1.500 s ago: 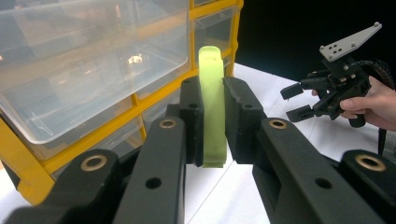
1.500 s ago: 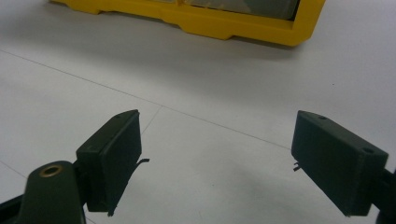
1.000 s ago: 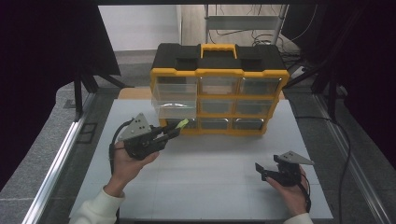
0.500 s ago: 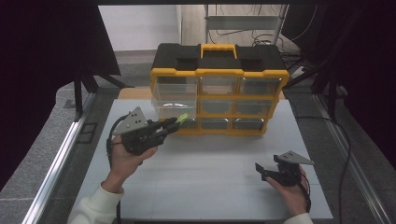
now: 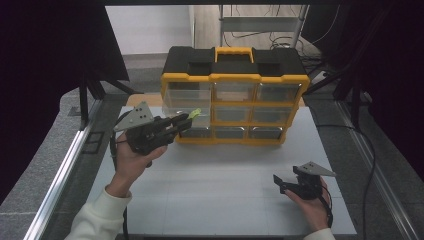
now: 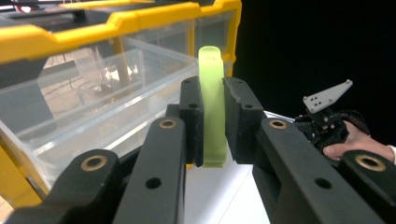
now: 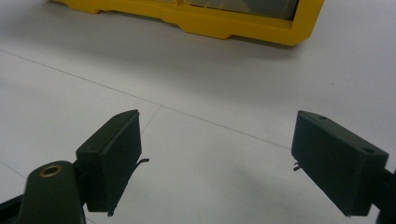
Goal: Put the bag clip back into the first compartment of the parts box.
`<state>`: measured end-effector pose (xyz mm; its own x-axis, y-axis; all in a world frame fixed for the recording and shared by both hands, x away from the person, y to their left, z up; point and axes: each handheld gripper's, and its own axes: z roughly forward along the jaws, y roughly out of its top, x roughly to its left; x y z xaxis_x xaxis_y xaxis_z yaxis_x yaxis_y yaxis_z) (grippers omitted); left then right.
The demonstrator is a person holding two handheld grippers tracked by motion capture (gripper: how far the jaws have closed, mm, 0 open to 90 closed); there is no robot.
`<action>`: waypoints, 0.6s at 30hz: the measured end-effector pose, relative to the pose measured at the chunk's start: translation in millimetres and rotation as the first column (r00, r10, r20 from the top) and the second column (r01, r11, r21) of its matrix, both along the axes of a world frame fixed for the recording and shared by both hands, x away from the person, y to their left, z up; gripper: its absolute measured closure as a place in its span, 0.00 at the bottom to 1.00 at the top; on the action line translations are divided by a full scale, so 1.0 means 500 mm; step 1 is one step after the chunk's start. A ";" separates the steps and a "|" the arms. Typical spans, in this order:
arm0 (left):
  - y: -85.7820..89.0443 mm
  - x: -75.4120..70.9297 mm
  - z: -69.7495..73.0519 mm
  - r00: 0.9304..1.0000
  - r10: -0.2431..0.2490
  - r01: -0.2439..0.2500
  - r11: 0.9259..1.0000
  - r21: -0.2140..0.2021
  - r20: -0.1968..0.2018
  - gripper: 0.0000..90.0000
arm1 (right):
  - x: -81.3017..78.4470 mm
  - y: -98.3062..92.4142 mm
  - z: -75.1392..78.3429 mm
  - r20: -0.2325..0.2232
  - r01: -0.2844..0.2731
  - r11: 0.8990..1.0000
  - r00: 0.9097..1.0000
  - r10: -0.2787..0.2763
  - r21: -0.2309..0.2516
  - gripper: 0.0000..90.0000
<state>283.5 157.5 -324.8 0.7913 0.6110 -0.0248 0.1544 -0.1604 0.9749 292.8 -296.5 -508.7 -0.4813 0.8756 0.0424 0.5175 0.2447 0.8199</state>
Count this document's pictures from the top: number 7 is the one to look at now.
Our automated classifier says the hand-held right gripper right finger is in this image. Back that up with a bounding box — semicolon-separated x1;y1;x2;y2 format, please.
291;110;390;217

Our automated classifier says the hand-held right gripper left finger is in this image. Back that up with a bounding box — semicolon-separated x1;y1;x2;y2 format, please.
75;109;149;217

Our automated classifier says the yellow black storage cabinet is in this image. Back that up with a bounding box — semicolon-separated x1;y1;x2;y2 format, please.
50;0;326;47

